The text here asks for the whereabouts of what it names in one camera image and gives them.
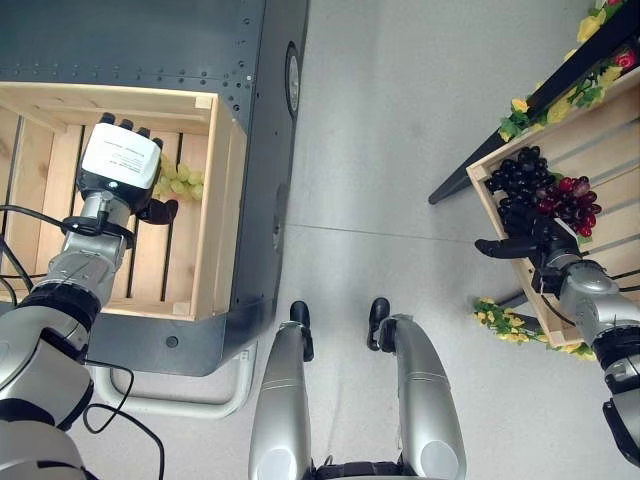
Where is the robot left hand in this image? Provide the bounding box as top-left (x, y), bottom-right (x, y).
top-left (75, 112), bottom-right (180, 226)

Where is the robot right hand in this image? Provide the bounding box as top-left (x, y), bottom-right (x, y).
top-left (474, 208), bottom-right (582, 286)

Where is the dark purple grape bunch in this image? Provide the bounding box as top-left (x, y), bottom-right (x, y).
top-left (485, 145), bottom-right (564, 232)

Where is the green grape bunch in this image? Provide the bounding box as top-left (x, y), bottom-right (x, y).
top-left (151, 152), bottom-right (206, 203)

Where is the red grape bunch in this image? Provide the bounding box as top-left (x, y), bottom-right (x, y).
top-left (536, 175), bottom-right (603, 238)

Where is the empty-slatted wooden crate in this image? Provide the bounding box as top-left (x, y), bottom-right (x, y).
top-left (0, 81), bottom-right (248, 322)

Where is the yellow flower cluster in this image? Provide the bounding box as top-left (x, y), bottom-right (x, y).
top-left (472, 296), bottom-right (599, 362)

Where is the wooden crate with flowers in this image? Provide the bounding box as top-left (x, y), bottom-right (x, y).
top-left (465, 63), bottom-right (640, 350)

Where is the dark grey metal cart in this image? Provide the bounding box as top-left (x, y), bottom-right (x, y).
top-left (0, 0), bottom-right (310, 378)

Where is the yellow flower garland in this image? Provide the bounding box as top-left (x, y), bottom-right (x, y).
top-left (497, 0), bottom-right (640, 143)

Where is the robot right silver leg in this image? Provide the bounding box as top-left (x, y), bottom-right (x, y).
top-left (366, 297), bottom-right (468, 480)

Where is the robot silver leg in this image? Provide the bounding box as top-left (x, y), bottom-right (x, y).
top-left (247, 300), bottom-right (317, 480)
top-left (366, 297), bottom-right (468, 480)

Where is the robot left silver leg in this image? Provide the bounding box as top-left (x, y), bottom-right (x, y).
top-left (247, 300), bottom-right (317, 480)

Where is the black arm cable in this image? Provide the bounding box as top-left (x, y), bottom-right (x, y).
top-left (0, 203), bottom-right (167, 480)

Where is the grey cart tube frame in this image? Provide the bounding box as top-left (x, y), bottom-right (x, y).
top-left (92, 335), bottom-right (260, 420)

